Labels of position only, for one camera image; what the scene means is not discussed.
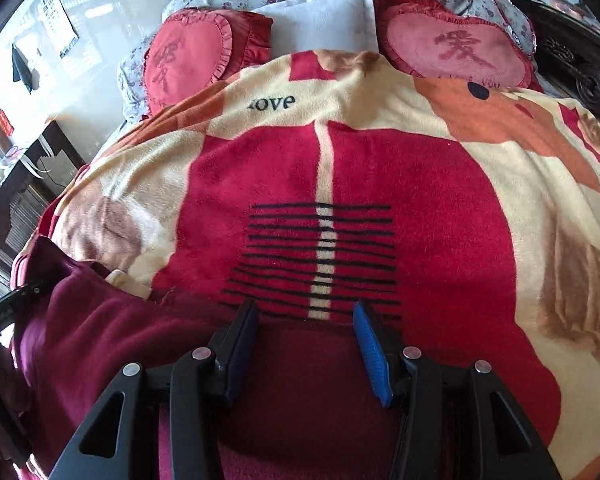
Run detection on left red heart cushion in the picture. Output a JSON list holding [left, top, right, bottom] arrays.
[[143, 8, 273, 116]]

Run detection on dark wooden side table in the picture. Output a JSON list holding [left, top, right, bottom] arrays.
[[0, 120, 85, 261]]

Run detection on red cream patterned blanket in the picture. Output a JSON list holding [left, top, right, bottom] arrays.
[[14, 51, 600, 479]]

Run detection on wall calendar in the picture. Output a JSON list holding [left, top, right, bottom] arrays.
[[38, 0, 79, 58]]

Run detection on red heart cushion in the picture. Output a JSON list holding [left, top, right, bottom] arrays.
[[374, 0, 541, 90], [143, 8, 273, 116]]

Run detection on dark cloth on wall hook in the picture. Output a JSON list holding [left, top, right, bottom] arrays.
[[12, 44, 40, 94]]

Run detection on maroon fleece garment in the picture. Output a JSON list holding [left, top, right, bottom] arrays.
[[14, 237, 398, 479]]

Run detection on dark carved wooden headboard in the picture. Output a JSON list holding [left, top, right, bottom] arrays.
[[512, 0, 600, 120]]

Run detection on right red heart cushion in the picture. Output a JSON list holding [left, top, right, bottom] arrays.
[[374, 0, 541, 90]]

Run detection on white pillow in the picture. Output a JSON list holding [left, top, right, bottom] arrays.
[[253, 0, 378, 58]]

